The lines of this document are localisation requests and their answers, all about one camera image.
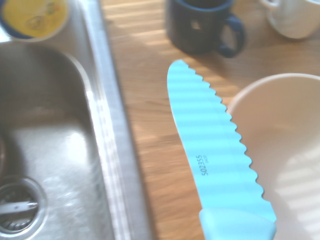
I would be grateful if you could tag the turquoise serrated plastic knife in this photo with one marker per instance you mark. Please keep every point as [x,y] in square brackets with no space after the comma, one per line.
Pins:
[200,150]

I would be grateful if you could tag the stainless steel double sink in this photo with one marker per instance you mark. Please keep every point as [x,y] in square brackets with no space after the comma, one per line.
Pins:
[75,150]

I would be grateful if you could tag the metal sink drain strainer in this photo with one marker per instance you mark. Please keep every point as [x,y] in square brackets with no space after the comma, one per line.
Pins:
[17,205]

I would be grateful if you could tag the dark blue mug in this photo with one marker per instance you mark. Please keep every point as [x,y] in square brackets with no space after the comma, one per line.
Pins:
[195,32]

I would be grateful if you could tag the white ceramic bowl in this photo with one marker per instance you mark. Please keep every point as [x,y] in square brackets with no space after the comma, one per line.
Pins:
[287,150]

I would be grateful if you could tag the white mug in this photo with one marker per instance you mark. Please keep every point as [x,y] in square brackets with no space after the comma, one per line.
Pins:
[295,20]

